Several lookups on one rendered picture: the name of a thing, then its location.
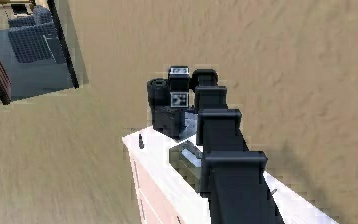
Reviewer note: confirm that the small grey tap lever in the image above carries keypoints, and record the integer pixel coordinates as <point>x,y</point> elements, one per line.
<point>273,191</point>

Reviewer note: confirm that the black door frame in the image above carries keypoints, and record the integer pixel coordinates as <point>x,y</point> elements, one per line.
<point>64,46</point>

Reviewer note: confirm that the grey metal sink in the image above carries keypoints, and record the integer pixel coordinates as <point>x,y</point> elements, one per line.
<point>187,163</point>

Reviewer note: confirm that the small black bottle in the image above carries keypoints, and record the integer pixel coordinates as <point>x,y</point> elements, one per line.
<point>141,142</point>

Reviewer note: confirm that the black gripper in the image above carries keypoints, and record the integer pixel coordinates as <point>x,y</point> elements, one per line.
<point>167,120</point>

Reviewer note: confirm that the white kitchen counter cabinet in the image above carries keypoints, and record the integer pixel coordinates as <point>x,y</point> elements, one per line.
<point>160,166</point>

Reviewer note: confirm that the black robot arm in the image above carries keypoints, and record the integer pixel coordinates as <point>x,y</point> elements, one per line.
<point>237,190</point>

